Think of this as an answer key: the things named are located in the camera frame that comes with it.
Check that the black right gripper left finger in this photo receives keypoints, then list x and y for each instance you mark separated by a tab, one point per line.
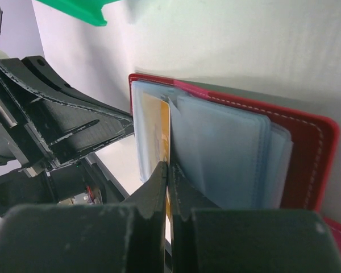
125	237

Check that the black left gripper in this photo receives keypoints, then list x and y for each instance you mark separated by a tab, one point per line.
49	133

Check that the green plastic bin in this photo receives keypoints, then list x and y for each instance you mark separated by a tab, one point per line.
90	12

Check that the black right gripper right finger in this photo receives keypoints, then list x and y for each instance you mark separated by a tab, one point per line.
206	238

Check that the red leather card holder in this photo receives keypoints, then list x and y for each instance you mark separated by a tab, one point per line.
240	153

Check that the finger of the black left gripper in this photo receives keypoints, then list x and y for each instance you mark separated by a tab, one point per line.
45	73

